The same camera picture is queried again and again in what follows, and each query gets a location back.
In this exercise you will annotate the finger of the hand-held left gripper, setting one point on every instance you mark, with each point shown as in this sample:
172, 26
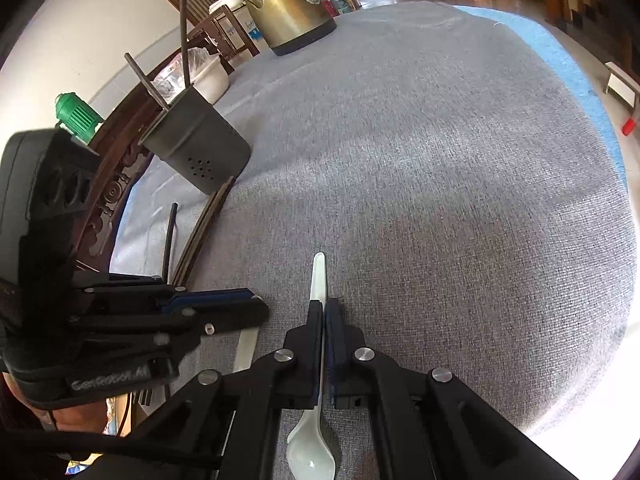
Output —
215, 296
235, 317

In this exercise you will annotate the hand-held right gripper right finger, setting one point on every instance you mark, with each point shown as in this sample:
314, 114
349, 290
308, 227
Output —
334, 355

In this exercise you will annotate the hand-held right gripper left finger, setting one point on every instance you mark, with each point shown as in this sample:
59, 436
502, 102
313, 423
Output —
316, 345

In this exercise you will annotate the white plastic spoon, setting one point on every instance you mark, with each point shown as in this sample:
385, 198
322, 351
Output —
310, 460
245, 355

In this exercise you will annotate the dark wooden chopstick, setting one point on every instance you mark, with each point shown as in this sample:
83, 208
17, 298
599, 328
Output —
207, 232
185, 35
171, 240
145, 80
196, 232

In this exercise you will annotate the dark grey utensil holder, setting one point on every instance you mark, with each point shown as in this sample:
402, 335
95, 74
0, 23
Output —
200, 145

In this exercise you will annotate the carved wooden bench back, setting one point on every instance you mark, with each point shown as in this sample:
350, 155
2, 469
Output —
107, 195

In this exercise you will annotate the green plastic jug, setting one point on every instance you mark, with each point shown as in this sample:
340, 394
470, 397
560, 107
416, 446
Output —
80, 117

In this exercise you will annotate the clear plastic bag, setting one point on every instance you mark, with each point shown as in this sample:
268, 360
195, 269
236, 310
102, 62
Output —
172, 77

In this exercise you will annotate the grey tablecloth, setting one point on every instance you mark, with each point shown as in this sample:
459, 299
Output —
425, 185

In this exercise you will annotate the wooden chair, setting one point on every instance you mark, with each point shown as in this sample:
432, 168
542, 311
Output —
235, 35

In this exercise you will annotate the white container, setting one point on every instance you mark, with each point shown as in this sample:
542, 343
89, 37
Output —
227, 2

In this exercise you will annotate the gold electric kettle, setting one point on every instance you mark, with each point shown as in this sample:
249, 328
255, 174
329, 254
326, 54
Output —
290, 5

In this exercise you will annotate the white low stool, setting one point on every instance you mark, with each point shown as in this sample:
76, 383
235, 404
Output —
622, 82

